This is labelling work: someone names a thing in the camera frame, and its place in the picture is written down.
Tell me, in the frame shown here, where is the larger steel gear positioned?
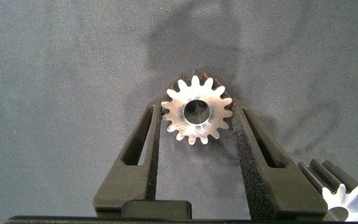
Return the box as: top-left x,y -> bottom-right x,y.
298,159 -> 358,222

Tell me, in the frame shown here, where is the small steel gear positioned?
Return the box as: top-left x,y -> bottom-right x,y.
161,70 -> 234,146

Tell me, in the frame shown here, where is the dark mat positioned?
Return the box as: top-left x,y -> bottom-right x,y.
0,0 -> 358,224

